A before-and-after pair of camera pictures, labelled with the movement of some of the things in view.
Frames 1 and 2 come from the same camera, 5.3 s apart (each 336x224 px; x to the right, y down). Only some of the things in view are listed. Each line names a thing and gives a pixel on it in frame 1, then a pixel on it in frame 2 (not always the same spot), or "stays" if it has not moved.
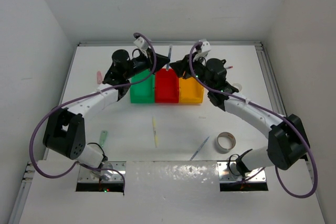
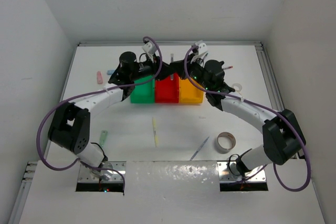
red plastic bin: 166,86 stays
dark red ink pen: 169,56 -> 171,75
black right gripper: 182,67 stays
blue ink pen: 199,148 stays
